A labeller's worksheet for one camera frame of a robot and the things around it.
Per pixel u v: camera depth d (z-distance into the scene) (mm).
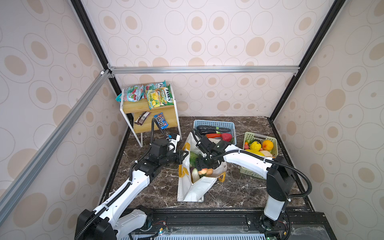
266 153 921
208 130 1093
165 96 814
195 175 814
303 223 741
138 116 972
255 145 944
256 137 1029
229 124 1085
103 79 832
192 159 777
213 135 1062
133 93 814
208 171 818
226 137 1029
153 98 795
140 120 941
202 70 879
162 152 597
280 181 460
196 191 799
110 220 396
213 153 606
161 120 944
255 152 922
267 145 946
